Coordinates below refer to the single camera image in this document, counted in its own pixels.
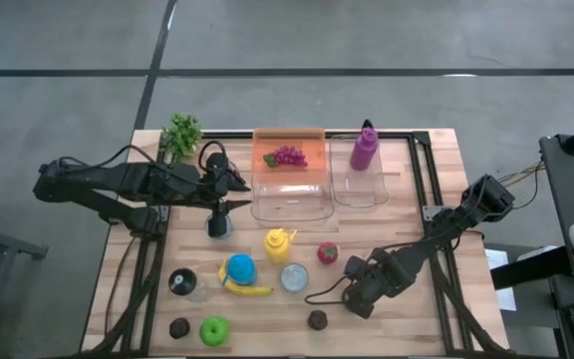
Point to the black aluminium table frame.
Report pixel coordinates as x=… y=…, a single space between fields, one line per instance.
x=232 y=134

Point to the green potted plant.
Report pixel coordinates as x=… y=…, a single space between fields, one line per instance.
x=182 y=134

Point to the blue labelled tuna can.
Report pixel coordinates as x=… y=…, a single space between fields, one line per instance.
x=294 y=277
x=207 y=228

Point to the white paper sheet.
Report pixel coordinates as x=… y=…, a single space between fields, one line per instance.
x=496 y=259

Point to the red toy strawberry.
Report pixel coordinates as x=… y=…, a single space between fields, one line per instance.
x=328 y=252

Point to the black side table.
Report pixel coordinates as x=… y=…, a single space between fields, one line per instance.
x=558 y=174

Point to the magenta plastic water bottle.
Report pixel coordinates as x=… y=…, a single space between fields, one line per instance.
x=364 y=152

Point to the purple toy grape bunch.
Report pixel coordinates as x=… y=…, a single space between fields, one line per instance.
x=289 y=156

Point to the clear bottle black cap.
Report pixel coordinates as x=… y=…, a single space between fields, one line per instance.
x=183 y=281

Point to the blue plastic water bottle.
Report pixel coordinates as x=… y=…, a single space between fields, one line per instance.
x=241 y=269

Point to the yellow banana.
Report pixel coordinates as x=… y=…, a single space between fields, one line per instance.
x=257 y=290

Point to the grey metal base plate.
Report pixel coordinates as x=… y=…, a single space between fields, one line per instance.
x=427 y=214

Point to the orange plastic board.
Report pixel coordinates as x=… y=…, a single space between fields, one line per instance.
x=312 y=172

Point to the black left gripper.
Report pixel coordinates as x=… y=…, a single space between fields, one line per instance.
x=207 y=189

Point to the large clear plastic bin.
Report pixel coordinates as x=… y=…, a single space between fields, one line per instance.
x=292 y=204

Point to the black stand beam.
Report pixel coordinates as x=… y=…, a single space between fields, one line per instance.
x=526 y=269

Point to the green apple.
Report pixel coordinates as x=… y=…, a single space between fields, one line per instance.
x=214 y=331

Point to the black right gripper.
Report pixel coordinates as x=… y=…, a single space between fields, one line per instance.
x=376 y=284

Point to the small clear plastic bin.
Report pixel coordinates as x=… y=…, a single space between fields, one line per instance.
x=362 y=192

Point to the dark brown avocado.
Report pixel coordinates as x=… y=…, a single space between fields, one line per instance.
x=180 y=328
x=317 y=320

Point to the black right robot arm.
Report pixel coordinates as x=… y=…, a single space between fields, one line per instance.
x=431 y=236

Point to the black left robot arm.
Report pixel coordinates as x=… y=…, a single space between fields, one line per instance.
x=117 y=179

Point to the yellow plastic water bottle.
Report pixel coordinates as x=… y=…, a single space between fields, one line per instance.
x=277 y=247

